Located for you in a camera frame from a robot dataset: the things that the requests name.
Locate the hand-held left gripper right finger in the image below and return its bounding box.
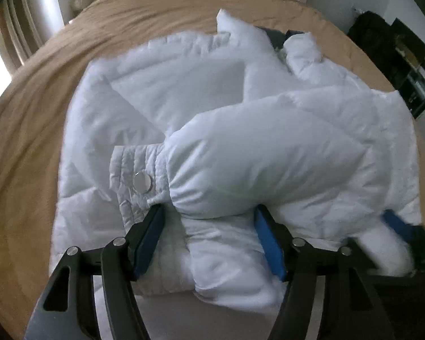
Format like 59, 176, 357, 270
254, 205, 397, 340

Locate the white puffer jacket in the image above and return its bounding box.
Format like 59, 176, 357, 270
53, 9, 423, 312

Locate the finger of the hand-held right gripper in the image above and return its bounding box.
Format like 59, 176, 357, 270
382, 210, 413, 243

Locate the black shelf unit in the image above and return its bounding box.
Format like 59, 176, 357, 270
347, 10, 425, 119

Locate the window with light curtain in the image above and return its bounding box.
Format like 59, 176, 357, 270
0, 0, 65, 114

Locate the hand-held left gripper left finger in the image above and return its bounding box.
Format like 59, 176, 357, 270
24, 205, 165, 340

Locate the tan bed cover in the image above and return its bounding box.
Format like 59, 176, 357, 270
0, 0, 425, 337

